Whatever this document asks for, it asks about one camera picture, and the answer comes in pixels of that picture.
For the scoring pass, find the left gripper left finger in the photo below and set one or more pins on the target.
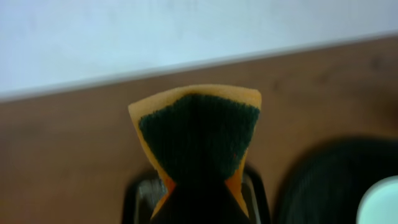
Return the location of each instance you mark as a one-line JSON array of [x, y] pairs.
[[178, 207]]

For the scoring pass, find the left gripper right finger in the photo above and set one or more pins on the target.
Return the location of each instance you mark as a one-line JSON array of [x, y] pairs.
[[219, 206]]

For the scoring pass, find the black rectangular water tray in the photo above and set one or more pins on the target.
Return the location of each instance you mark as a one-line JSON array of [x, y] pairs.
[[145, 191]]

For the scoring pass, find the black round tray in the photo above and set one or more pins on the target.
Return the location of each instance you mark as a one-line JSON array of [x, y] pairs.
[[326, 185]]

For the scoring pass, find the green and yellow sponge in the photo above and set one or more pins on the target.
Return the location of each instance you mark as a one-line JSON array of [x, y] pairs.
[[197, 136]]

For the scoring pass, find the light blue plate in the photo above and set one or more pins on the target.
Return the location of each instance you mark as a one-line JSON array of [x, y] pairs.
[[379, 204]]

